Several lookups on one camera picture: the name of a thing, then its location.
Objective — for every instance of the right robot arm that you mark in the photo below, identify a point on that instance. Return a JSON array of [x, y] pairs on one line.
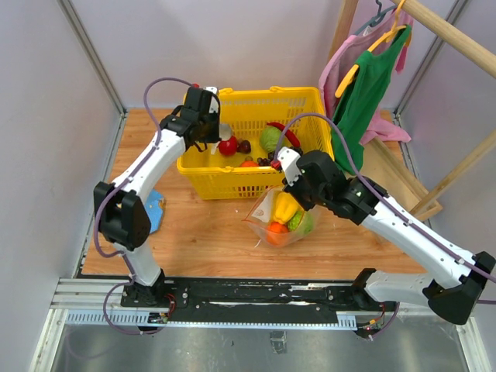
[[454, 279]]

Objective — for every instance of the yellow bell pepper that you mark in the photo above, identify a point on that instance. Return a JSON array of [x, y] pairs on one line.
[[285, 207]]

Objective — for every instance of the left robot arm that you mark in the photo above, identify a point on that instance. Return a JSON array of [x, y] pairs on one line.
[[120, 212]]

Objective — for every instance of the pink shirt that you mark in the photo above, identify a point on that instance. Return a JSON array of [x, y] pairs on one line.
[[337, 67]]

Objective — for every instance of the clear zip top bag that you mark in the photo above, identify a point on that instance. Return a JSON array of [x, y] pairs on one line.
[[260, 216]]

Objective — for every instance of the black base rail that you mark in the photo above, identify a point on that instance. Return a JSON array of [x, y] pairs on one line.
[[253, 301]]

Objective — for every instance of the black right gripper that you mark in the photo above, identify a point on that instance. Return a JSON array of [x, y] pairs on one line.
[[293, 190]]

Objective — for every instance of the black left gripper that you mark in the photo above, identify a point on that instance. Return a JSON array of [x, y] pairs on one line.
[[215, 136]]

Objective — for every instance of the yellow plastic basket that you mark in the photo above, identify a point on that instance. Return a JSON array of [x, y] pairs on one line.
[[215, 176]]

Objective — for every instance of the yellow hanger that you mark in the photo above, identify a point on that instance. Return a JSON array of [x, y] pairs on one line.
[[385, 38]]

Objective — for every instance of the orange in basket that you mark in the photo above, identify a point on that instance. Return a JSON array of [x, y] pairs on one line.
[[249, 163]]

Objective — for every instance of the green sugar apple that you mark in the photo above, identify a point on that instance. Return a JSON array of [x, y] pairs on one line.
[[294, 222]]

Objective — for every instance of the red apple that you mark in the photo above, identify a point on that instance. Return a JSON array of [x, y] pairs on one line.
[[228, 147]]

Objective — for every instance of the red chili pepper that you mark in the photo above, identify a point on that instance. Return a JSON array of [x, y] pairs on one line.
[[290, 136]]

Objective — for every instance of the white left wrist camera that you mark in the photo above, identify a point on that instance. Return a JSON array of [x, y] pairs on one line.
[[214, 104]]

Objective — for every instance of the dark grape bunch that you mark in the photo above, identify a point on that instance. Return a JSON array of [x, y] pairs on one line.
[[265, 161]]

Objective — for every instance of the blue cloth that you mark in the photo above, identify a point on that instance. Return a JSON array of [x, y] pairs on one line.
[[155, 208]]

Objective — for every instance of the green tank top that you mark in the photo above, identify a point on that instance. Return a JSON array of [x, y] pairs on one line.
[[360, 100]]

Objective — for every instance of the orange fruit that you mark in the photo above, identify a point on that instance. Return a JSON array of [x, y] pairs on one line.
[[277, 234]]

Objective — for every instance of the grey hanger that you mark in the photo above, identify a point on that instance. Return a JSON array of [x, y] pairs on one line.
[[376, 19]]

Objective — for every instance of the dark red fig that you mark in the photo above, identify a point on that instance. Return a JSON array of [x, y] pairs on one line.
[[244, 147]]

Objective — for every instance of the green cabbage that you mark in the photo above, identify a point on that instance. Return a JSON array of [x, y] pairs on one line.
[[269, 138]]

